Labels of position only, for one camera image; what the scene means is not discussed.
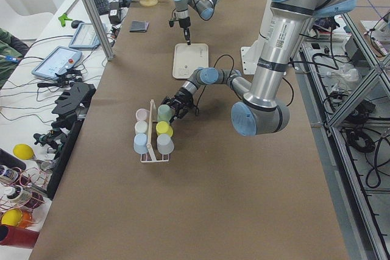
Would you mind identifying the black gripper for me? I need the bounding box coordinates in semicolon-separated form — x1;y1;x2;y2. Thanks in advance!
179;18;191;45
161;88;194;124

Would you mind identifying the green plastic cup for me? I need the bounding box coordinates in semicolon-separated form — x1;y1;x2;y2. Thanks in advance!
157;104;172;122

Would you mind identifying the cream rabbit tray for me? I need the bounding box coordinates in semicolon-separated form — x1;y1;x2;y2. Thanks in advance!
172;43;209;80

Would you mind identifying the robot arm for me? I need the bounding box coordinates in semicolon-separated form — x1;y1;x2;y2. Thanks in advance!
169;0;267;46
163;0;357;136

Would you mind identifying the yellow plastic cup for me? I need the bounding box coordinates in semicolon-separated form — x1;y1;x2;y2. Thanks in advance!
155;121;174;137

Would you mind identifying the pink plastic cup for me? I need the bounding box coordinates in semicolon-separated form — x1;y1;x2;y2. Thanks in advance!
135;108;150;121

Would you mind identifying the cream plastic cup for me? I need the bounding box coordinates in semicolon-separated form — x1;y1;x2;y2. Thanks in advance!
134;121;149;134

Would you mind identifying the pale grey-blue plastic cup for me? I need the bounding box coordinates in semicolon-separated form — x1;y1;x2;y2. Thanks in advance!
157;133;174;155

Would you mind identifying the light blue plastic cup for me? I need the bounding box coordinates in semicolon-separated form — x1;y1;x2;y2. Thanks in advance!
133;133;148;155

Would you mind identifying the folded grey cloth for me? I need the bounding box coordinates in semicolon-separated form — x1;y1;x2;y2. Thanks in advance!
129;20;149;32

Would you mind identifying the black keyboard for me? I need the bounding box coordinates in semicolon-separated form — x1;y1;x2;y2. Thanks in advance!
93;0;110;15

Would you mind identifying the teach pendant tablet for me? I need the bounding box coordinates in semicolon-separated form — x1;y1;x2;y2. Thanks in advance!
68;23;100;50
31;46;82;80

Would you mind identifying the yellow lemon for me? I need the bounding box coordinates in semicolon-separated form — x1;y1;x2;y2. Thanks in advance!
13;144;35;160

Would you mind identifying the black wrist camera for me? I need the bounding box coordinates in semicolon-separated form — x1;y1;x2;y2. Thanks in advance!
168;13;178;27

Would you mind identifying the white wire cup rack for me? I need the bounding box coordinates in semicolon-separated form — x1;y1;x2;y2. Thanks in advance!
140;99;171;164

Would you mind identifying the aluminium frame post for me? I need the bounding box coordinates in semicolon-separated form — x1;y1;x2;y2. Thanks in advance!
82;0;114;61

